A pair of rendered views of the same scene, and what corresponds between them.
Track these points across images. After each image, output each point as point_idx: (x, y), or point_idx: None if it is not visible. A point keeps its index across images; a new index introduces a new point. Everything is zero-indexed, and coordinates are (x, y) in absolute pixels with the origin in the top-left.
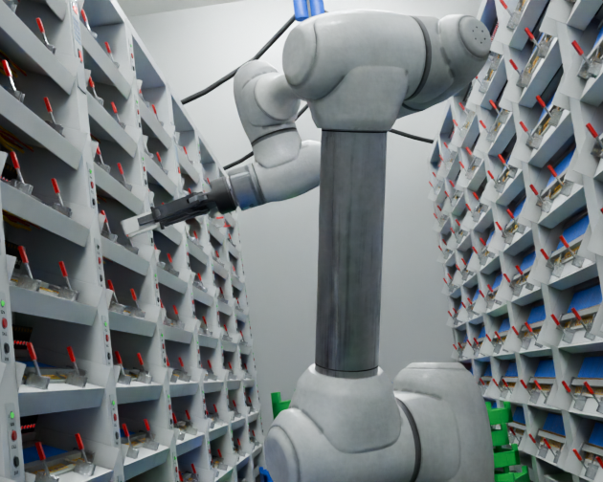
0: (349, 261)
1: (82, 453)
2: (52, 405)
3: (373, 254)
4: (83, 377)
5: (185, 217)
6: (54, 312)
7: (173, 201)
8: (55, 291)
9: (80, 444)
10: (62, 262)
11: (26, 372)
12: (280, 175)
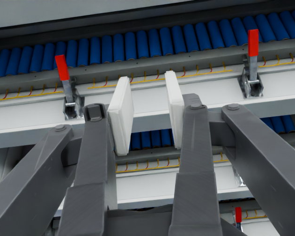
0: None
1: (236, 224)
2: (126, 207)
3: None
4: (240, 180)
5: (256, 195)
6: (151, 126)
7: (6, 180)
8: (263, 60)
9: (235, 218)
10: (253, 32)
11: (134, 160)
12: None
